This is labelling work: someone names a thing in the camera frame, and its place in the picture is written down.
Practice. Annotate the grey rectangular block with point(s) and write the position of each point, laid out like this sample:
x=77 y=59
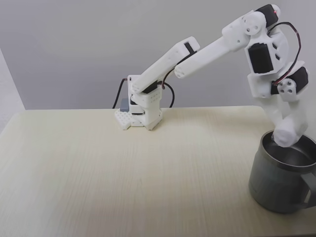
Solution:
x=124 y=105

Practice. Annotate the stainless steel mug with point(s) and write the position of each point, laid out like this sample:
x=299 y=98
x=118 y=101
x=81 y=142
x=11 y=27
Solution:
x=279 y=180

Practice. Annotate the white gauze dressing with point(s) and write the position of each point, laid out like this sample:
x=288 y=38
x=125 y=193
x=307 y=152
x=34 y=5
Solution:
x=286 y=133

